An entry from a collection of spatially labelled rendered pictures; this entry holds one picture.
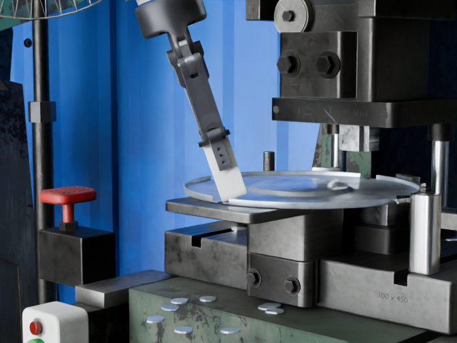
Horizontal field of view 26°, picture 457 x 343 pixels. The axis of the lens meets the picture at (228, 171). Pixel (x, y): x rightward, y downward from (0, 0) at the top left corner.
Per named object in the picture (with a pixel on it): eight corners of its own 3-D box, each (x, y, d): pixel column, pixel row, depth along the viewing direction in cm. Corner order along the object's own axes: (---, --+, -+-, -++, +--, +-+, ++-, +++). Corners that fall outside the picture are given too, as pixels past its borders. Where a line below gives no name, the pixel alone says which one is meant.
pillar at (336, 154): (339, 204, 141) (341, 105, 139) (327, 203, 142) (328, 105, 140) (349, 202, 142) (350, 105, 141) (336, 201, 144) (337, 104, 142)
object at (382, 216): (386, 226, 124) (387, 189, 123) (292, 212, 134) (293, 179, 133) (425, 216, 130) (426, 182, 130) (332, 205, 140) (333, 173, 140)
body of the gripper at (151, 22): (132, 8, 113) (160, 85, 114) (132, 5, 105) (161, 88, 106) (194, -13, 113) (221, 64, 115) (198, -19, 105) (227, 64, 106)
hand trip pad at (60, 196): (62, 250, 134) (61, 194, 133) (35, 243, 138) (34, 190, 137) (102, 242, 139) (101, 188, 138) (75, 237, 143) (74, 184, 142)
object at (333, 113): (394, 148, 119) (394, 103, 118) (266, 139, 132) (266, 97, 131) (461, 139, 130) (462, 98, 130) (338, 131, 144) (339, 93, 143)
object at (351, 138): (365, 152, 128) (365, 123, 127) (334, 150, 131) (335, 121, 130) (379, 150, 130) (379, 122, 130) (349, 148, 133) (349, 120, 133)
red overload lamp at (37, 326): (39, 339, 123) (38, 320, 123) (27, 335, 124) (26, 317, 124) (45, 337, 124) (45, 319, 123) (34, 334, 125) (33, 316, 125)
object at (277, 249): (251, 333, 107) (251, 209, 105) (161, 310, 116) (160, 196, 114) (382, 292, 125) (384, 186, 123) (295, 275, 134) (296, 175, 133)
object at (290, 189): (285, 171, 143) (285, 165, 142) (464, 190, 123) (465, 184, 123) (134, 191, 122) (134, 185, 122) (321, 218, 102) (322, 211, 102)
